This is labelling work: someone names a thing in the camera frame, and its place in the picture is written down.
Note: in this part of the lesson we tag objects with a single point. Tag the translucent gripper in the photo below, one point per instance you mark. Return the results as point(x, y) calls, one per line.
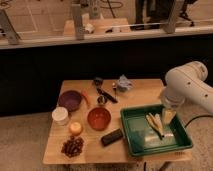
point(170, 99)

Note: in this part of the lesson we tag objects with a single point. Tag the black dish brush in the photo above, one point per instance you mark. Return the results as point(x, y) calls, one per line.
point(97, 81)

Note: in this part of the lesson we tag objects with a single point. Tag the black rectangular block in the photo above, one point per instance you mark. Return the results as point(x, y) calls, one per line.
point(111, 137)

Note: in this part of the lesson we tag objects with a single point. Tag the white paper cup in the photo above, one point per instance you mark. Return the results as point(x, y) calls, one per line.
point(60, 115)

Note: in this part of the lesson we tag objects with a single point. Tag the crumpled blue foil wrapper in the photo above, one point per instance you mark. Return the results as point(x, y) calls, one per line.
point(123, 84)

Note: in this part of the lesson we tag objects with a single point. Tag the grey metal post middle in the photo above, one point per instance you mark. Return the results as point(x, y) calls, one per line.
point(78, 23)

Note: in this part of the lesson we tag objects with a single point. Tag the clear plastic bag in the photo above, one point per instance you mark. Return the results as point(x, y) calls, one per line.
point(151, 139)

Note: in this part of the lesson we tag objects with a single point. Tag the grey metal post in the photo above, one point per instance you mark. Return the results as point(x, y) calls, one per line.
point(78, 23)
point(170, 25)
point(11, 35)

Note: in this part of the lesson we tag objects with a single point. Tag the metal spoon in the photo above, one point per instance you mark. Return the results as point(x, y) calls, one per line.
point(114, 86)

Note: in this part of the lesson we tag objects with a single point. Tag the wooden table in background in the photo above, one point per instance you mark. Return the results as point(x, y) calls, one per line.
point(100, 25)

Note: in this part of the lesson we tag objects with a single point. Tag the purple bowl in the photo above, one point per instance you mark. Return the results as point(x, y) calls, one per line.
point(71, 100)

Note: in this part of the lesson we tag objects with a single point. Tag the orange bowl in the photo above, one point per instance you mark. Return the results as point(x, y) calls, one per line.
point(99, 118)

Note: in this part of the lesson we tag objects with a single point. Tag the green plastic tray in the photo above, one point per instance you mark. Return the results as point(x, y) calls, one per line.
point(134, 123)

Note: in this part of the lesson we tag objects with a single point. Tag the orange carrot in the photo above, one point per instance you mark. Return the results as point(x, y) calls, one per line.
point(86, 97)

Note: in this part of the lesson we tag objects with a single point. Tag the yellow apple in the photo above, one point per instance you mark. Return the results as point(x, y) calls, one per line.
point(75, 128)

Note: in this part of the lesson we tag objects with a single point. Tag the small metal cup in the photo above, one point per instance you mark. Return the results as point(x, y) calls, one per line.
point(101, 100)

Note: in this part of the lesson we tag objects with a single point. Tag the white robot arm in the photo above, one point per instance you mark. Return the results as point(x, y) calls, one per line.
point(187, 82)

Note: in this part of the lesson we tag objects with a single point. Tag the bunch of brown grapes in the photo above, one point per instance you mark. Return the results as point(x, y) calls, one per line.
point(73, 146)

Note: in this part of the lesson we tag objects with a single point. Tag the grey metal post right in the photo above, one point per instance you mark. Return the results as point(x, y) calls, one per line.
point(170, 25)

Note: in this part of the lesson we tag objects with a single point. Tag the grey metal post left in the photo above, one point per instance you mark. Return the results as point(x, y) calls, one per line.
point(11, 35)

